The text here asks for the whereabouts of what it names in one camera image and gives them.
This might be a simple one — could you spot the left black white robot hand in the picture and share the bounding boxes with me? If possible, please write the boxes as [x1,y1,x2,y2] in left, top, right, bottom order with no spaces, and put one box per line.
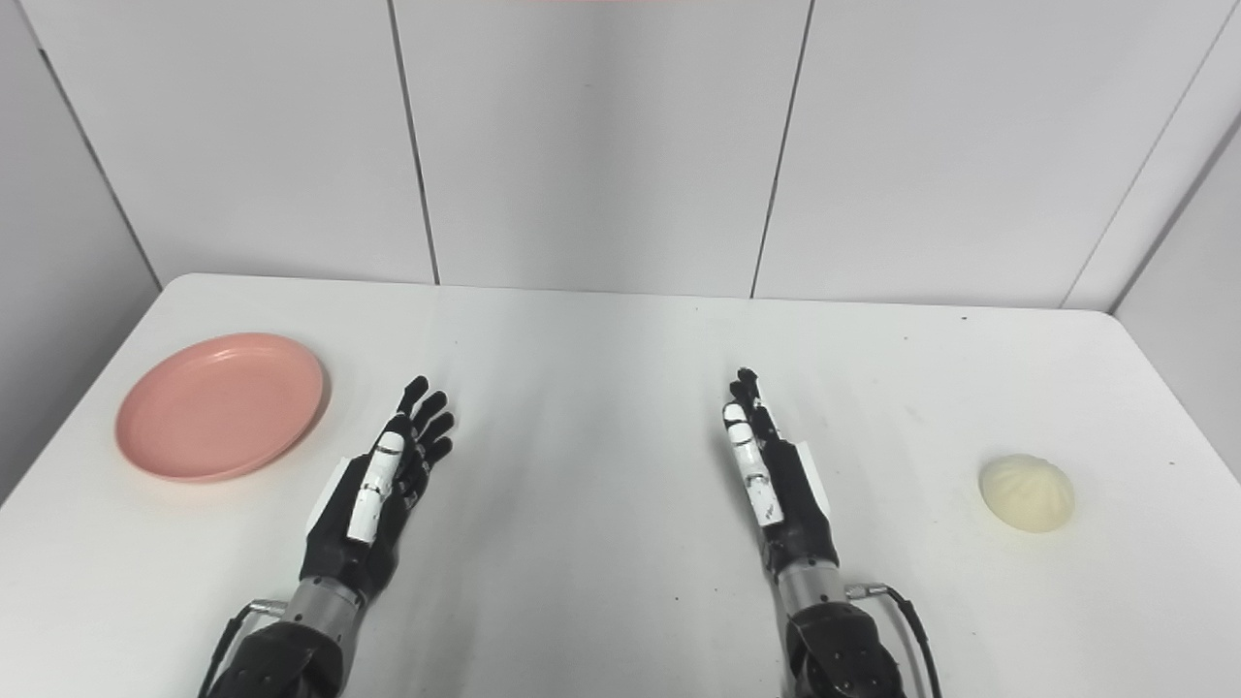
[299,375,456,598]

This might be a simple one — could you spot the white steamed bun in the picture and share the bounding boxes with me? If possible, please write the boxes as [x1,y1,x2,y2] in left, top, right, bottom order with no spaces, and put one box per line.
[978,453,1076,533]

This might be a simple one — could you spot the pink round plate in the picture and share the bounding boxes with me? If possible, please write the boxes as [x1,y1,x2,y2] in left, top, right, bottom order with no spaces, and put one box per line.
[114,333,327,484]

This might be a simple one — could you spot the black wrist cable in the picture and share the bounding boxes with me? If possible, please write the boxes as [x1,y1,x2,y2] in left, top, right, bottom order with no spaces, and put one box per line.
[845,582,943,698]
[198,600,288,698]

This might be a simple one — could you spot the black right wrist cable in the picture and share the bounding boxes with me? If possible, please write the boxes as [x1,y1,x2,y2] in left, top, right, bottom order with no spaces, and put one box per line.
[845,582,943,698]

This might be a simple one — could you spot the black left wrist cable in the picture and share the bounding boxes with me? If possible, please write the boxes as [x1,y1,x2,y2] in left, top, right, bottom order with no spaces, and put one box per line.
[198,600,288,698]

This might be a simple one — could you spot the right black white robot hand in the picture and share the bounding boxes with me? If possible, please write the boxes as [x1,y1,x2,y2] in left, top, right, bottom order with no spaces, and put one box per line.
[721,366,842,583]

